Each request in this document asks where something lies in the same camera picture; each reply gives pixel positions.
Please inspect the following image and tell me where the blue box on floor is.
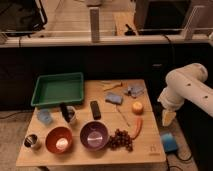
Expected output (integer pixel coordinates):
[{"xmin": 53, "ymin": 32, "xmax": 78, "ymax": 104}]
[{"xmin": 161, "ymin": 133, "xmax": 178, "ymax": 153}]

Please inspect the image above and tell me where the white cup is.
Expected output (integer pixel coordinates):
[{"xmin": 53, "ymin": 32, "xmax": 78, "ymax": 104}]
[{"xmin": 67, "ymin": 106, "xmax": 76, "ymax": 124}]

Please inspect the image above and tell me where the white vertical post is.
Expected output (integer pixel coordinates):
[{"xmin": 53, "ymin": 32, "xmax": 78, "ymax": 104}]
[{"xmin": 89, "ymin": 7, "xmax": 100, "ymax": 43}]

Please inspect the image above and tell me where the yellow red apple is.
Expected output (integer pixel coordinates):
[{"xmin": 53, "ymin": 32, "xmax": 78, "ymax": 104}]
[{"xmin": 132, "ymin": 101, "xmax": 143, "ymax": 115}]

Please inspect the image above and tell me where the black chair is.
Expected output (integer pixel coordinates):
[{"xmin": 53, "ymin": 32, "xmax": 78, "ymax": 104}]
[{"xmin": 0, "ymin": 0, "xmax": 48, "ymax": 37}]

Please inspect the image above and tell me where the black monitor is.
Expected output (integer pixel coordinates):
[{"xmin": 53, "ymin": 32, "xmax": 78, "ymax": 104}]
[{"xmin": 134, "ymin": 0, "xmax": 191, "ymax": 35}]

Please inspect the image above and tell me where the blue sponge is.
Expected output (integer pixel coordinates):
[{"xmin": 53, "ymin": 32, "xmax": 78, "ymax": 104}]
[{"xmin": 105, "ymin": 92, "xmax": 123, "ymax": 105}]

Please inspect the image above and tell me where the grey blue cloth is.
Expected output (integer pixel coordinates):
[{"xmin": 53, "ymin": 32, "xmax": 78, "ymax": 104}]
[{"xmin": 124, "ymin": 84, "xmax": 144, "ymax": 98}]

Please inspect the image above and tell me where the orange bowl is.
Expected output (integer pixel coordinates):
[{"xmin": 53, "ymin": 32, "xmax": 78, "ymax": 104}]
[{"xmin": 45, "ymin": 127, "xmax": 73, "ymax": 154}]

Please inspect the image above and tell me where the purple bowl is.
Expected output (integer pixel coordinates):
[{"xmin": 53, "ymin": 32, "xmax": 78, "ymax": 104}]
[{"xmin": 80, "ymin": 121, "xmax": 109, "ymax": 151}]

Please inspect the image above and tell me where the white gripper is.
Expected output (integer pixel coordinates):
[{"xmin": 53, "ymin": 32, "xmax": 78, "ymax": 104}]
[{"xmin": 157, "ymin": 87, "xmax": 184, "ymax": 126}]

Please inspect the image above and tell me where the small blue cup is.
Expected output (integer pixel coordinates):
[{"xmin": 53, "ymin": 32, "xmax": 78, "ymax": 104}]
[{"xmin": 37, "ymin": 109, "xmax": 52, "ymax": 125}]

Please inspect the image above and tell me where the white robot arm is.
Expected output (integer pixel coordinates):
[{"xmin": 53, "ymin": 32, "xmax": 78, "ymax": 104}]
[{"xmin": 157, "ymin": 63, "xmax": 213, "ymax": 126}]

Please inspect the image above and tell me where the bunch of dark grapes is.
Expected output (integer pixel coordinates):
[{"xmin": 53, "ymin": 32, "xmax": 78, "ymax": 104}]
[{"xmin": 108, "ymin": 129, "xmax": 133, "ymax": 152}]

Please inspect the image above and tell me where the thin metal spoon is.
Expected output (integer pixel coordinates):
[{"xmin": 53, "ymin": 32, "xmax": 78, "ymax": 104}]
[{"xmin": 116, "ymin": 105, "xmax": 130, "ymax": 127}]

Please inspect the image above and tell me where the green plastic tray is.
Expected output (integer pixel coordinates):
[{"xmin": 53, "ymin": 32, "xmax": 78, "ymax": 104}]
[{"xmin": 31, "ymin": 72, "xmax": 84, "ymax": 108}]

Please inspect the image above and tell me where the black rectangular block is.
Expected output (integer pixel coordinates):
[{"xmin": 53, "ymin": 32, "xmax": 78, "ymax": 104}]
[{"xmin": 90, "ymin": 101, "xmax": 101, "ymax": 120}]

